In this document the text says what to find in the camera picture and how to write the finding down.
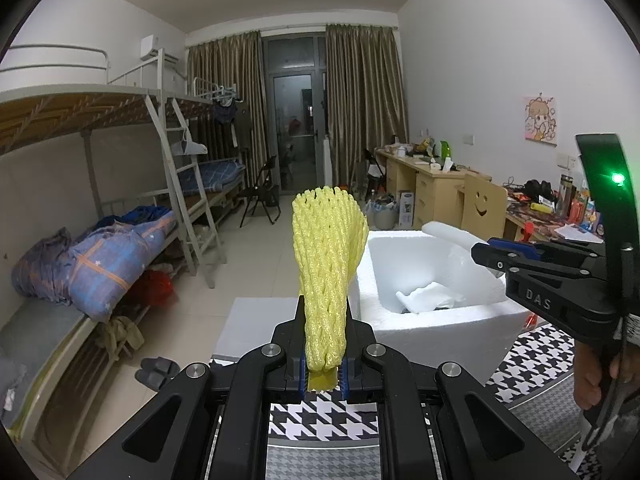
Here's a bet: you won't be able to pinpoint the grey purple quilt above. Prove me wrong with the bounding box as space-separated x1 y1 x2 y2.
12 227 76 306

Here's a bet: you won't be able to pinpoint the houndstooth tablecloth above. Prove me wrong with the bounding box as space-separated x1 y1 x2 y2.
210 320 601 480

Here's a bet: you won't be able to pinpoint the black chair with clothes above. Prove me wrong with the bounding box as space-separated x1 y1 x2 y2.
360 147 388 201

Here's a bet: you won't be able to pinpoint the yellow foam net sleeve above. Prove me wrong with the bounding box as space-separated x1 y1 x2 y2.
291 185 371 393

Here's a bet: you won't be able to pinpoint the cluster of toiletry bottles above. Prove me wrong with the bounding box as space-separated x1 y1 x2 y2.
557 174 603 226

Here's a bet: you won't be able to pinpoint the blue patterned quilt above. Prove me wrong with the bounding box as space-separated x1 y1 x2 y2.
65 207 179 322

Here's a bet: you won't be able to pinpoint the wooden desk with drawers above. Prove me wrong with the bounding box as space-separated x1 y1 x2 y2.
375 147 493 233

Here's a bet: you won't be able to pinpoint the white printed papers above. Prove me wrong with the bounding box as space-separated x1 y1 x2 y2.
555 222 601 241

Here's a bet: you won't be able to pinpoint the olive cloth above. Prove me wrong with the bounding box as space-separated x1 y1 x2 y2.
97 317 146 361

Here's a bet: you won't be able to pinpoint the black headphones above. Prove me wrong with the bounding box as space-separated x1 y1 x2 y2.
522 179 553 200

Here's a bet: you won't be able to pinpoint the black folding chair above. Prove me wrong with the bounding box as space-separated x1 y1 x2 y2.
237 155 282 228

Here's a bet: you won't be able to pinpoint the white metal bunk bed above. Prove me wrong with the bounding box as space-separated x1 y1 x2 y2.
165 76 251 231
0 45 226 441

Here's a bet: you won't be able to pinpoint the brown curtain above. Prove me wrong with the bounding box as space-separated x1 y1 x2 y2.
325 22 410 188
186 31 271 196

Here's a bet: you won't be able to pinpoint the pink cartoon wall picture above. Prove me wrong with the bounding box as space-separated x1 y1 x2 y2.
523 94 558 146

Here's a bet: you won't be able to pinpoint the white foam strip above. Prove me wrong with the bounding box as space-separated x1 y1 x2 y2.
421 221 503 281

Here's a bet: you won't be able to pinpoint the white paper tissue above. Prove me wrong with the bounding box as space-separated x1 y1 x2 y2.
395 280 458 315

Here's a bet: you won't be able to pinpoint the white carton blue print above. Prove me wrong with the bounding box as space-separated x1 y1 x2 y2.
397 190 417 228

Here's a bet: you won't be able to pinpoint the person's right hand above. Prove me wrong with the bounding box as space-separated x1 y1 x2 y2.
574 337 623 409

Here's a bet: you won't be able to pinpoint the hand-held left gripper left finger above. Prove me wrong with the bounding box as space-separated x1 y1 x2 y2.
65 295 307 480

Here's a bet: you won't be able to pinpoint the dark slipper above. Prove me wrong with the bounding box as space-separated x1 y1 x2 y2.
135 369 168 390
141 356 181 376

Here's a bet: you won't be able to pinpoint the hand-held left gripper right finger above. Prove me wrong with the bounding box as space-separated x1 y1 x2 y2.
340 305 576 480

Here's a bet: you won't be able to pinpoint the white air conditioner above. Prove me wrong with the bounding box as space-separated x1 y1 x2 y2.
140 35 180 64

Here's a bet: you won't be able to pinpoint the glass balcony door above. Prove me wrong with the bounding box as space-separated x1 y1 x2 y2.
262 32 328 193

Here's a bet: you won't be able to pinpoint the red cloth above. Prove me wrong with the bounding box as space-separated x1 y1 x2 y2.
125 270 173 311

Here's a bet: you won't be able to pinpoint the grey bucket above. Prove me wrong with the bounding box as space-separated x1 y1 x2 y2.
372 205 401 231

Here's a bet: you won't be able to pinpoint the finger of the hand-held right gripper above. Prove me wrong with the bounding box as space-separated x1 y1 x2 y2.
487 237 606 261
471 242 591 276

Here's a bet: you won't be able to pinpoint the wooden chair with smiley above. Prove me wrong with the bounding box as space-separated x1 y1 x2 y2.
460 174 508 241

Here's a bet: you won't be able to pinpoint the white foam box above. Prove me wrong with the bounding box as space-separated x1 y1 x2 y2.
347 230 533 386

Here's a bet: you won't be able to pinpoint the dark hanging clothes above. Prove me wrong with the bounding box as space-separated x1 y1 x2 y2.
212 97 253 153

